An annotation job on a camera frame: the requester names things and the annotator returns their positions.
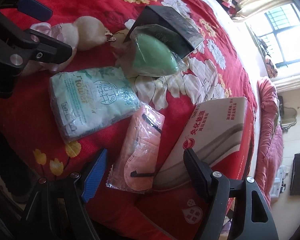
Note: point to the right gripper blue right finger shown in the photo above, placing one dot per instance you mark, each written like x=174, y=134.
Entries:
x=199, y=173

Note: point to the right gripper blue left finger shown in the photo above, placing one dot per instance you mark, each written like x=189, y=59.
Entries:
x=91, y=175

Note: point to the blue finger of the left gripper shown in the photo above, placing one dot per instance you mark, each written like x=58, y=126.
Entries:
x=49, y=50
x=35, y=9

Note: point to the pink face mask packet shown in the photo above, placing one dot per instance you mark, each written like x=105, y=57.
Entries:
x=134, y=169

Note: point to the large green tissue pack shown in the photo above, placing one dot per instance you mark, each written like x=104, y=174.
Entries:
x=88, y=100

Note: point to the green sponge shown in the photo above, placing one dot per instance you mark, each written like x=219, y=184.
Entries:
x=154, y=51

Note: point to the red tissue box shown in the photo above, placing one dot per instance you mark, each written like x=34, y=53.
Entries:
x=220, y=132

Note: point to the pink quilted duvet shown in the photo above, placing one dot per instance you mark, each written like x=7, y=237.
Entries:
x=270, y=146

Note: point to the white drawer cabinet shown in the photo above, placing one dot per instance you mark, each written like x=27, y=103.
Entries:
x=279, y=184

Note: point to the vanity mirror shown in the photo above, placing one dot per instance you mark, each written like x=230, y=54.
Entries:
x=288, y=118

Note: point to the red floral bedspread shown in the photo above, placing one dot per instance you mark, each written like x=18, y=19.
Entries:
x=27, y=120

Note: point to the right cream curtain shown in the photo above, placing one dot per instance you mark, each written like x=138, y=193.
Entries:
x=287, y=84

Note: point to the cream curtain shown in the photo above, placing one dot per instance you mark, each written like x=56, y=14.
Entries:
x=287, y=84
x=250, y=8

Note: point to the clothes on window sill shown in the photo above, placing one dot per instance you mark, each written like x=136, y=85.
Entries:
x=263, y=49

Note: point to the black square box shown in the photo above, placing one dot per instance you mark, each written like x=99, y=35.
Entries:
x=168, y=26

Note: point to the beige bed sheet mattress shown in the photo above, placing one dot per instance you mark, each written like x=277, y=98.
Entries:
x=250, y=60

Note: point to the left cream curtain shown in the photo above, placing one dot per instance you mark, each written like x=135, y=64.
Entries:
x=250, y=8

